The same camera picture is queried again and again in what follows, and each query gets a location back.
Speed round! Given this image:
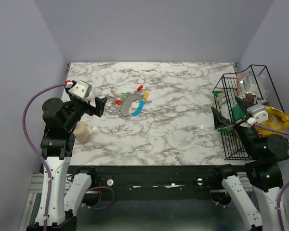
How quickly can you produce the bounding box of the blue key tag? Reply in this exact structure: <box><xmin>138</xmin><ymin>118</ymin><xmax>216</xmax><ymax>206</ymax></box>
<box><xmin>131</xmin><ymin>100</ymin><xmax>145</xmax><ymax>116</ymax></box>

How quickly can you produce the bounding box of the black mounting rail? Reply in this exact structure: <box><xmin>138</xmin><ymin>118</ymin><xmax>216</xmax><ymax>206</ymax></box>
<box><xmin>39</xmin><ymin>165</ymin><xmax>253</xmax><ymax>201</ymax></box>

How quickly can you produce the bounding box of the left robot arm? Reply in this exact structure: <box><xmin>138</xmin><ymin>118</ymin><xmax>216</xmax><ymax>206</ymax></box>
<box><xmin>26</xmin><ymin>97</ymin><xmax>107</xmax><ymax>231</ymax></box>

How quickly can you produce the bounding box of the green snack packet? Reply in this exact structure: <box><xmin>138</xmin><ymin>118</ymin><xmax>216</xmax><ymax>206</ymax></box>
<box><xmin>213</xmin><ymin>90</ymin><xmax>236</xmax><ymax>133</ymax></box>

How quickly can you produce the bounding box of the black wire basket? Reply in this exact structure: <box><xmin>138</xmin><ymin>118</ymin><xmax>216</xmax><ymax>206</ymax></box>
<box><xmin>212</xmin><ymin>64</ymin><xmax>289</xmax><ymax>161</ymax></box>

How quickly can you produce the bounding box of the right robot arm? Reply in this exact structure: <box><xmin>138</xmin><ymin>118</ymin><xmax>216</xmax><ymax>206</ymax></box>
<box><xmin>211</xmin><ymin>97</ymin><xmax>289</xmax><ymax>231</ymax></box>

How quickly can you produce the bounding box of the grey curved keyring holder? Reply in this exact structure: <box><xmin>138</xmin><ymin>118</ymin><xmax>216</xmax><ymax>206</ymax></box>
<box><xmin>119</xmin><ymin>94</ymin><xmax>142</xmax><ymax>117</ymax></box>

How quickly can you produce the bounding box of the clear snack packet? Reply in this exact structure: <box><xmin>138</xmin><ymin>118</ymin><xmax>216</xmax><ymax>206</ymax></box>
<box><xmin>236</xmin><ymin>71</ymin><xmax>268</xmax><ymax>100</ymax></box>

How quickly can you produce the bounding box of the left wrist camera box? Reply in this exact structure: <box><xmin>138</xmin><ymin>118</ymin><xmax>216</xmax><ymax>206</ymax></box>
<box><xmin>67</xmin><ymin>80</ymin><xmax>92</xmax><ymax>103</ymax></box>

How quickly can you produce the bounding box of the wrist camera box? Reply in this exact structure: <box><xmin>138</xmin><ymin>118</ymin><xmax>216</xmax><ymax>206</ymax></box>
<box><xmin>247</xmin><ymin>104</ymin><xmax>269</xmax><ymax>126</ymax></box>
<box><xmin>67</xmin><ymin>80</ymin><xmax>92</xmax><ymax>103</ymax></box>

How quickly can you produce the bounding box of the yellow chips bag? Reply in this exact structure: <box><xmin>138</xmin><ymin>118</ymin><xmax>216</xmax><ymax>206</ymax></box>
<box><xmin>261</xmin><ymin>105</ymin><xmax>289</xmax><ymax>131</ymax></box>

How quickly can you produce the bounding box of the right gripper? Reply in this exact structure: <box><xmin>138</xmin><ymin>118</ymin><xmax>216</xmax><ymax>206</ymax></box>
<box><xmin>211</xmin><ymin>95</ymin><xmax>260</xmax><ymax>158</ymax></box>

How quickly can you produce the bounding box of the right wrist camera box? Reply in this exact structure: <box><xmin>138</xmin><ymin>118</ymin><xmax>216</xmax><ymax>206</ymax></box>
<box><xmin>247</xmin><ymin>104</ymin><xmax>269</xmax><ymax>126</ymax></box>

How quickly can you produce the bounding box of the beige bottle white cap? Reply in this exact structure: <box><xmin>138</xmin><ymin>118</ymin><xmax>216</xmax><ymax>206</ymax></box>
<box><xmin>73</xmin><ymin>121</ymin><xmax>91</xmax><ymax>143</ymax></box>

